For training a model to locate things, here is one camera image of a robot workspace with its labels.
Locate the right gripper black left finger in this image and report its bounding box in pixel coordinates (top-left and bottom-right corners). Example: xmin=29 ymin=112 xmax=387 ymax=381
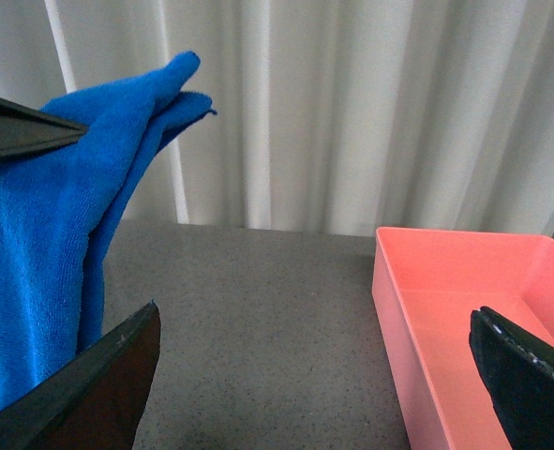
xmin=0 ymin=302 xmax=161 ymax=449

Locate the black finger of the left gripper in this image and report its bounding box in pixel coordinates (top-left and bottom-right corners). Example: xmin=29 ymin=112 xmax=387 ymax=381
xmin=0 ymin=98 xmax=88 ymax=162

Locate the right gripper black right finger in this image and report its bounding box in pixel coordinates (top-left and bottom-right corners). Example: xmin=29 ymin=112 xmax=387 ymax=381
xmin=469 ymin=307 xmax=554 ymax=449

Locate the blue microfiber cloth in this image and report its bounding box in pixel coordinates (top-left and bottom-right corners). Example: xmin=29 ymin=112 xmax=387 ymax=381
xmin=0 ymin=52 xmax=212 ymax=411

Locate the pink plastic bin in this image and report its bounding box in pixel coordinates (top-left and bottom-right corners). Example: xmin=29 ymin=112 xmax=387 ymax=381
xmin=372 ymin=227 xmax=554 ymax=449

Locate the white pleated curtain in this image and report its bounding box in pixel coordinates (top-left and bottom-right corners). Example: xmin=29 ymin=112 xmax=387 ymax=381
xmin=0 ymin=1 xmax=554 ymax=237

